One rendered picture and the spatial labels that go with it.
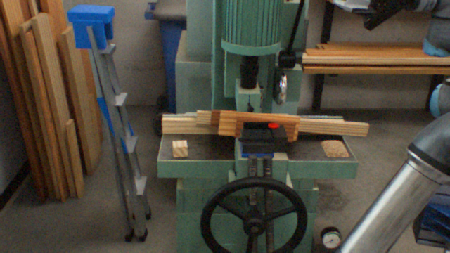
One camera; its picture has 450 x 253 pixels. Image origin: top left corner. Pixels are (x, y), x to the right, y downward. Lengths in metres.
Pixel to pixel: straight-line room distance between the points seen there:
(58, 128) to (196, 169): 1.41
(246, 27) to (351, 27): 2.68
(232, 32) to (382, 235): 0.68
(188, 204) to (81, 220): 1.32
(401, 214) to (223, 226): 0.69
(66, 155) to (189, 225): 1.38
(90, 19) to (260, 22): 0.93
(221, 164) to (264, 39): 0.38
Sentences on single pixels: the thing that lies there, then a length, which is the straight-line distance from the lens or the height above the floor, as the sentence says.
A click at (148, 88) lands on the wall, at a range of 3.90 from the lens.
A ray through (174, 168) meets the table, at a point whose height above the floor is 0.87.
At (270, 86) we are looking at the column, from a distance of 1.59.
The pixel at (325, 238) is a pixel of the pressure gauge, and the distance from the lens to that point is 1.45.
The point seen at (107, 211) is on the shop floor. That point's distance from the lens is 2.67.
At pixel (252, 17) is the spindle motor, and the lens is 1.24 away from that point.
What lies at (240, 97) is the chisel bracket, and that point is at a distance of 1.35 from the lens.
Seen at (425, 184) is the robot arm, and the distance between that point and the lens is 0.89.
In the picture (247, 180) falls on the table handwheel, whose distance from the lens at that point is 1.14.
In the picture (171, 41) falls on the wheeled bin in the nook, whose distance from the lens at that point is 3.13.
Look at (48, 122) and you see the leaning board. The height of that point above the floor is 0.51.
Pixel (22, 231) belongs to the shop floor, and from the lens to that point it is 2.67.
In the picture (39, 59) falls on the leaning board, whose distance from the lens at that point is 2.50.
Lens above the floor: 1.56
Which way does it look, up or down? 26 degrees down
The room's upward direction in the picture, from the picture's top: 2 degrees clockwise
